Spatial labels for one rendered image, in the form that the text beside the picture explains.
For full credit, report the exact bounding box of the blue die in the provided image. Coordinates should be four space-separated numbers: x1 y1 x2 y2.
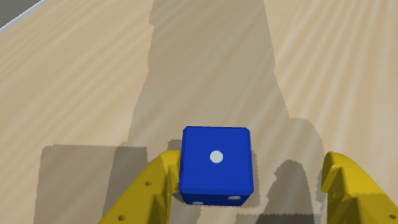
178 126 254 206

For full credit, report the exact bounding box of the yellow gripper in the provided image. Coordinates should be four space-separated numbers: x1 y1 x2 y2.
98 150 398 224

